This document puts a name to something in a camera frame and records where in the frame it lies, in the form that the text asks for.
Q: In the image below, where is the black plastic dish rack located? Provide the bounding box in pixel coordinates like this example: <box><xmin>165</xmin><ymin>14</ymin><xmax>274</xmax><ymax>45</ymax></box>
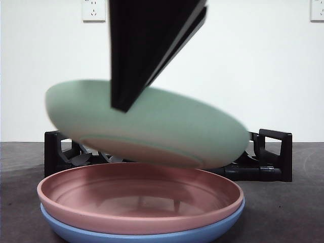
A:
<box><xmin>44</xmin><ymin>128</ymin><xmax>294</xmax><ymax>183</ymax></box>

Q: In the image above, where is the pink round plate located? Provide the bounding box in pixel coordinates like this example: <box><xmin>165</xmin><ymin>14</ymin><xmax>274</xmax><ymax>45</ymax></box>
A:
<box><xmin>36</xmin><ymin>162</ymin><xmax>245</xmax><ymax>235</ymax></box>

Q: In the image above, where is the green round plate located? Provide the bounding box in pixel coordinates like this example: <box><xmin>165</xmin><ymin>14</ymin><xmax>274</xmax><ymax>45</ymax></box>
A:
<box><xmin>45</xmin><ymin>79</ymin><xmax>251</xmax><ymax>170</ymax></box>

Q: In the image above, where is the blue round plate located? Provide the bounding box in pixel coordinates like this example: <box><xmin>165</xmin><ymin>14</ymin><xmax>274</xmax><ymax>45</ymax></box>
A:
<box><xmin>39</xmin><ymin>198</ymin><xmax>246</xmax><ymax>243</ymax></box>

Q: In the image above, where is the white wall socket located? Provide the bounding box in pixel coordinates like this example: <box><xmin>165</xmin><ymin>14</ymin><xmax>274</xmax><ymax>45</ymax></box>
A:
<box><xmin>82</xmin><ymin>0</ymin><xmax>106</xmax><ymax>23</ymax></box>
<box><xmin>310</xmin><ymin>0</ymin><xmax>324</xmax><ymax>22</ymax></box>

